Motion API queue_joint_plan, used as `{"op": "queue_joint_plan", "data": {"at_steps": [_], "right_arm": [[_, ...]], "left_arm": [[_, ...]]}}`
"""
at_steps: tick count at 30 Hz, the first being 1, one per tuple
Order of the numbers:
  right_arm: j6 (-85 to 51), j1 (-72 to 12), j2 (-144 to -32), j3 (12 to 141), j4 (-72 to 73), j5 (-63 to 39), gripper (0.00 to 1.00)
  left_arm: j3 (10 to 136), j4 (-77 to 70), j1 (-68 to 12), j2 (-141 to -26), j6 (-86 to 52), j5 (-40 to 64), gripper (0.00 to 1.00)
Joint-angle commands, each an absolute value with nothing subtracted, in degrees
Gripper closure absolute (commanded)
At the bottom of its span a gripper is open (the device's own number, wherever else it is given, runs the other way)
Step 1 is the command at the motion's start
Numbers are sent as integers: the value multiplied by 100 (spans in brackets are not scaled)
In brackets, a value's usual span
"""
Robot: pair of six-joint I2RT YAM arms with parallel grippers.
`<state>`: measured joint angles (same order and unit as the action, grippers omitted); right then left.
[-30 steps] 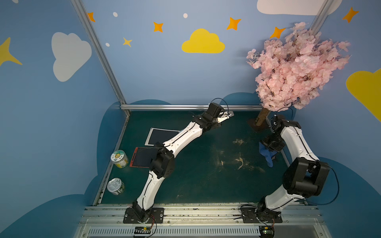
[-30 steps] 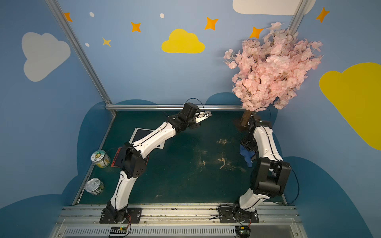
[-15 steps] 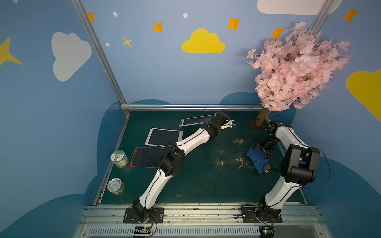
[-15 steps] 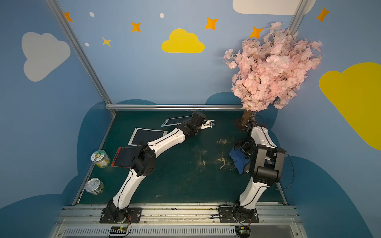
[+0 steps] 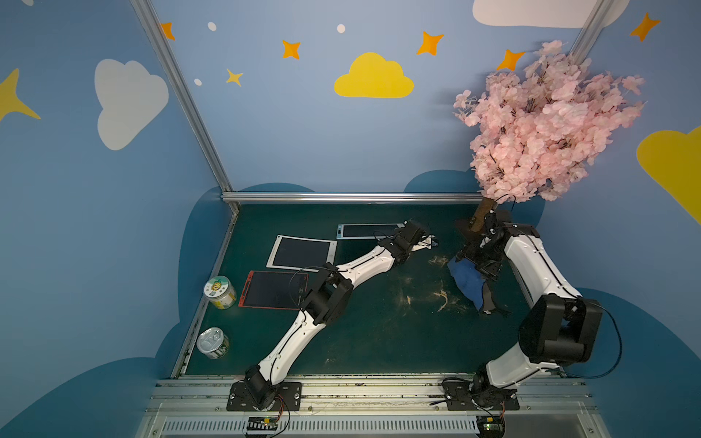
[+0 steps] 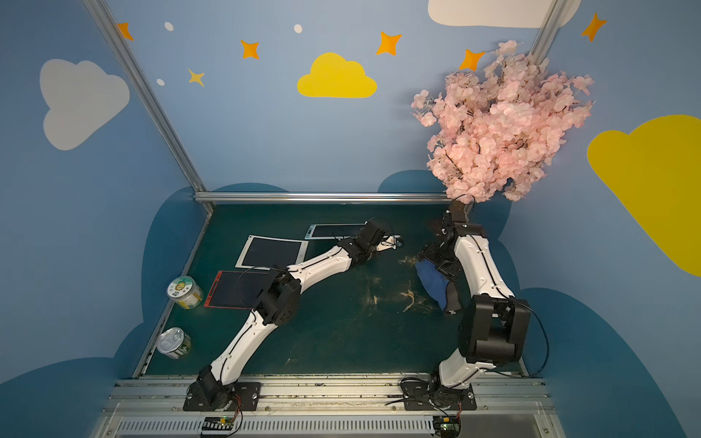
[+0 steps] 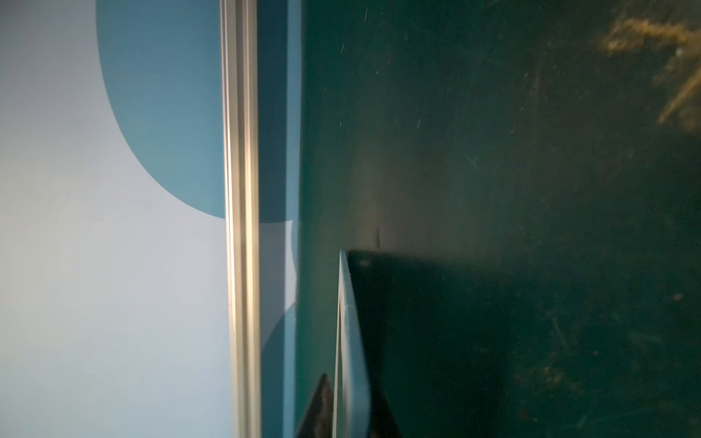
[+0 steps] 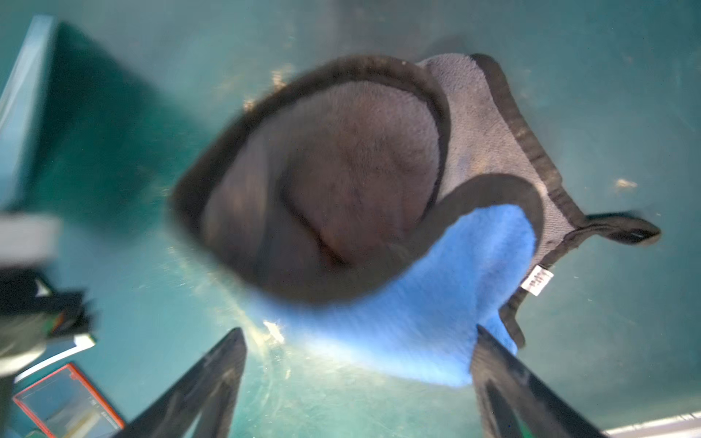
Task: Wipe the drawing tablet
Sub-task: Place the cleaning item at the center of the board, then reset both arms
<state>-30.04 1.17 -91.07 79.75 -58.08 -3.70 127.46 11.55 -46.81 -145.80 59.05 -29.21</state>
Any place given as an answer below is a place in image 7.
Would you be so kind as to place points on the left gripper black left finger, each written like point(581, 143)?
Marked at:
point(318, 419)

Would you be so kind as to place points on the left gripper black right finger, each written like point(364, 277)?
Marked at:
point(383, 423)

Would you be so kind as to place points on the aluminium frame post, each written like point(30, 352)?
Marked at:
point(241, 152)

